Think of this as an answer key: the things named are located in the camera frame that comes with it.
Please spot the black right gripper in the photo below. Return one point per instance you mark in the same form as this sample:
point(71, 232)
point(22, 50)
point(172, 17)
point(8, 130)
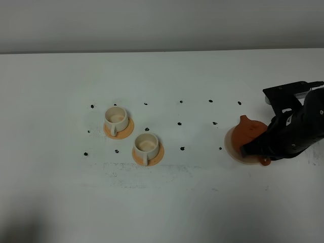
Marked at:
point(287, 139)

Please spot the brown clay teapot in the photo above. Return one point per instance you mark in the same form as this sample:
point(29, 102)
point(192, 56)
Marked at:
point(245, 132)

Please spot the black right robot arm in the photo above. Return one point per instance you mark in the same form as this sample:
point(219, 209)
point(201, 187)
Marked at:
point(313, 98)

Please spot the beige teapot saucer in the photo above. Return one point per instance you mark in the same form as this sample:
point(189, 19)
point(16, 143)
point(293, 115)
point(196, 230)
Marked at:
point(230, 150)

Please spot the white teacup near centre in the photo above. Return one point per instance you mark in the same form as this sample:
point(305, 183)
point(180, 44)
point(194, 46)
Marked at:
point(146, 147)

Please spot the white teacup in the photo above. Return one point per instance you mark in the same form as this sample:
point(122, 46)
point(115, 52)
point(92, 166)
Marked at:
point(146, 147)
point(116, 120)

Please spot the orange saucer near centre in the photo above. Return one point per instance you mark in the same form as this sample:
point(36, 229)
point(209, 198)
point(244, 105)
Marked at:
point(151, 162)

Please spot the orange saucer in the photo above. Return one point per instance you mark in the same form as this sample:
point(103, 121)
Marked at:
point(151, 162)
point(122, 134)

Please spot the orange saucer far left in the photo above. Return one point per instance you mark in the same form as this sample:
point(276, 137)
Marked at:
point(122, 134)

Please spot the white teacup far left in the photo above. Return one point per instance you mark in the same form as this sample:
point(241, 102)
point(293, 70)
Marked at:
point(116, 120)

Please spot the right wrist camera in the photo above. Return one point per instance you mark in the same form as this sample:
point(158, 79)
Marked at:
point(287, 96)

